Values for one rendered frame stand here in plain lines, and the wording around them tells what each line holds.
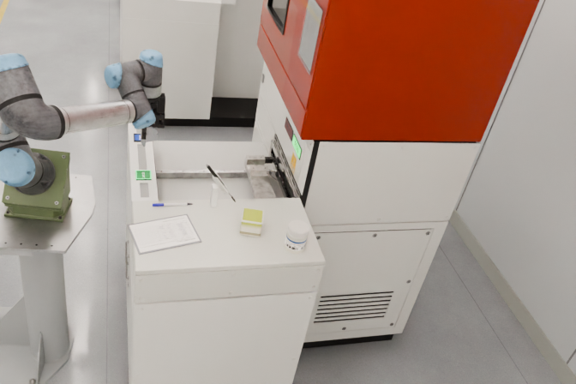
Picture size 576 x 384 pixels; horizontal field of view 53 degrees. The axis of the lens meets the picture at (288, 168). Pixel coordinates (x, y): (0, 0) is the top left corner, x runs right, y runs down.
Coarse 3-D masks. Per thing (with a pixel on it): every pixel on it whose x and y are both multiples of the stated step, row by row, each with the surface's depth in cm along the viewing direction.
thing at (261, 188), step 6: (246, 168) 250; (252, 180) 241; (258, 180) 242; (264, 180) 242; (252, 186) 239; (258, 186) 238; (264, 186) 239; (270, 186) 240; (258, 192) 235; (264, 192) 236; (270, 192) 236; (258, 198) 232; (264, 198) 232
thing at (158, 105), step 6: (162, 96) 201; (150, 102) 197; (156, 102) 200; (162, 102) 200; (156, 108) 202; (162, 108) 201; (156, 114) 201; (162, 114) 202; (156, 120) 203; (162, 120) 207; (150, 126) 204; (156, 126) 204; (162, 126) 204
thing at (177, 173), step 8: (160, 176) 241; (168, 176) 242; (176, 176) 243; (184, 176) 244; (192, 176) 244; (200, 176) 245; (208, 176) 247; (224, 176) 248; (232, 176) 250; (240, 176) 251
